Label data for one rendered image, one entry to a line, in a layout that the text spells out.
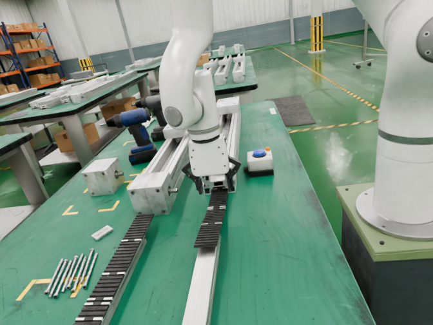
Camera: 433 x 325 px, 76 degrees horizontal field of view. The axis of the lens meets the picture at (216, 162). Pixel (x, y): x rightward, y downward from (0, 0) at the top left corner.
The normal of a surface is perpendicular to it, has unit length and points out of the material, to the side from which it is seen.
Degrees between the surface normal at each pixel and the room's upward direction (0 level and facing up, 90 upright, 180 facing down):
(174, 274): 0
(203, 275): 0
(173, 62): 53
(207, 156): 90
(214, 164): 89
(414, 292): 90
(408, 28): 76
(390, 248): 1
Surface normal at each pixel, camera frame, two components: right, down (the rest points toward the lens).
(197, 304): -0.16, -0.89
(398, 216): -0.63, 0.43
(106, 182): -0.09, 0.44
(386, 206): -0.90, 0.32
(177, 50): -0.30, -0.32
